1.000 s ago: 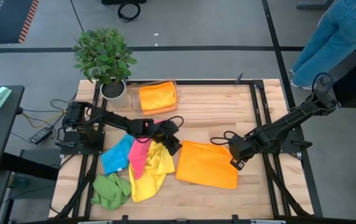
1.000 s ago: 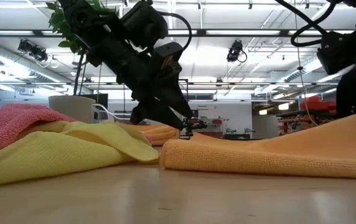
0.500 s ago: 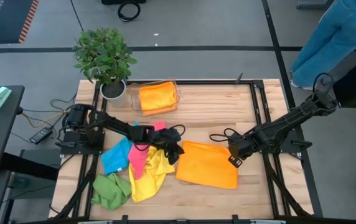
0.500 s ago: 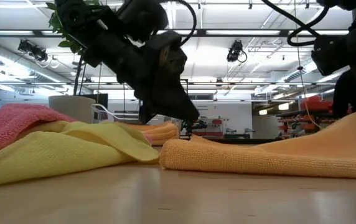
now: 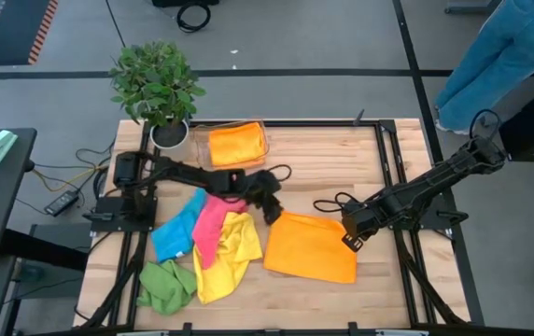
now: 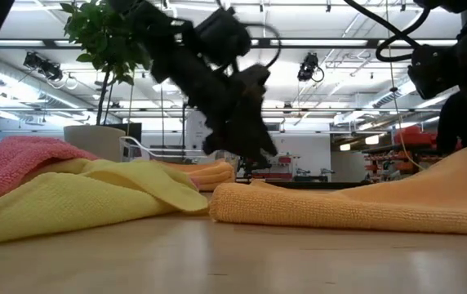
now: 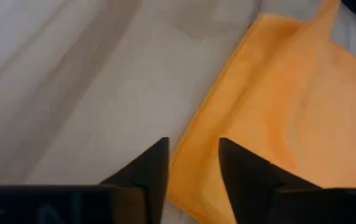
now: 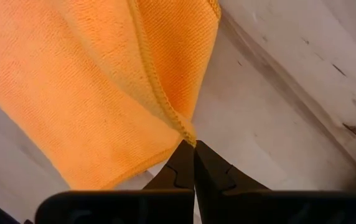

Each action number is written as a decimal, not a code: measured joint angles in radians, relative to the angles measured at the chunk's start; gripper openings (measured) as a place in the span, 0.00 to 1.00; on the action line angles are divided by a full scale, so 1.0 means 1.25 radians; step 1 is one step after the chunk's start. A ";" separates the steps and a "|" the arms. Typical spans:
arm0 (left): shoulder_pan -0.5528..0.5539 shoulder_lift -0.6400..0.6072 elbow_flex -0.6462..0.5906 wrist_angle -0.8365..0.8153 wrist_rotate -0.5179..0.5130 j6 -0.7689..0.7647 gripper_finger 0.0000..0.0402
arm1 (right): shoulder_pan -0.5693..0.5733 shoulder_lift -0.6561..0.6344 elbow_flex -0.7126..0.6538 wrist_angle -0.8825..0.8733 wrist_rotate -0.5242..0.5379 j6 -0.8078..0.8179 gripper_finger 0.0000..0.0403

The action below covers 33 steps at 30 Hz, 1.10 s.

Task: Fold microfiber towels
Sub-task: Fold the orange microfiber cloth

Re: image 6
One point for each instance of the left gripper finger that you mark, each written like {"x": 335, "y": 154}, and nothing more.
{"x": 258, "y": 143}
{"x": 225, "y": 139}

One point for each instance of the orange microfiber towel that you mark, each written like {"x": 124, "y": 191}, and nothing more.
{"x": 339, "y": 208}
{"x": 213, "y": 175}

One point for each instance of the yellow microfiber towel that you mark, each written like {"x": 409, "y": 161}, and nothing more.
{"x": 74, "y": 200}

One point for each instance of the pink microfiber towel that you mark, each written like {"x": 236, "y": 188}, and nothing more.
{"x": 17, "y": 159}

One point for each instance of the white cylindrical appliance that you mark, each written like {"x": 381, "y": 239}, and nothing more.
{"x": 194, "y": 130}

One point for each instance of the clear plastic bin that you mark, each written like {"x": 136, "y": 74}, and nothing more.
{"x": 176, "y": 152}

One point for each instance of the shelf with red bins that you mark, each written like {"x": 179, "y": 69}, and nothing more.
{"x": 411, "y": 136}

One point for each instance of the long ceiling light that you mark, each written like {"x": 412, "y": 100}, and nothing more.
{"x": 323, "y": 42}

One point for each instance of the white plant pot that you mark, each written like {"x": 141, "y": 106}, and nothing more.
{"x": 94, "y": 143}

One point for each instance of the green leafy plant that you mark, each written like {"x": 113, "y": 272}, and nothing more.
{"x": 94, "y": 36}

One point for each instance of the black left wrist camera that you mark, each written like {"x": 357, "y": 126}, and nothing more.
{"x": 223, "y": 36}

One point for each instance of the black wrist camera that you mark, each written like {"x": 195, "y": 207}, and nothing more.
{"x": 433, "y": 71}
{"x": 223, "y": 36}

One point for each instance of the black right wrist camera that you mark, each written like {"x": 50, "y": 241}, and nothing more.
{"x": 433, "y": 71}

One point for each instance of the black ceiling camera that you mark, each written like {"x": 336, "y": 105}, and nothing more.
{"x": 308, "y": 67}
{"x": 47, "y": 71}

